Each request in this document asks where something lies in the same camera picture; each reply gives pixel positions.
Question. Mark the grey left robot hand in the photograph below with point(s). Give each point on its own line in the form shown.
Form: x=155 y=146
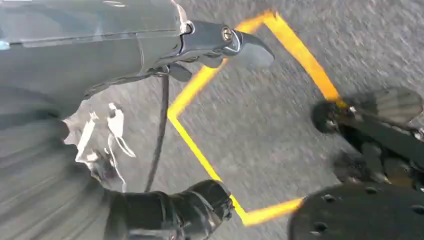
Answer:
x=82 y=43

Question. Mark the yellow floor tape square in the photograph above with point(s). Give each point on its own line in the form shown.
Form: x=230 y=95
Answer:
x=298 y=49

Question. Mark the black robot foot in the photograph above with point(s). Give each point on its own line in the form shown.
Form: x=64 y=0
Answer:
x=361 y=215

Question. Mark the ribbed grey left robot arm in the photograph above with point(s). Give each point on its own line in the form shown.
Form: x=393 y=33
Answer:
x=33 y=185

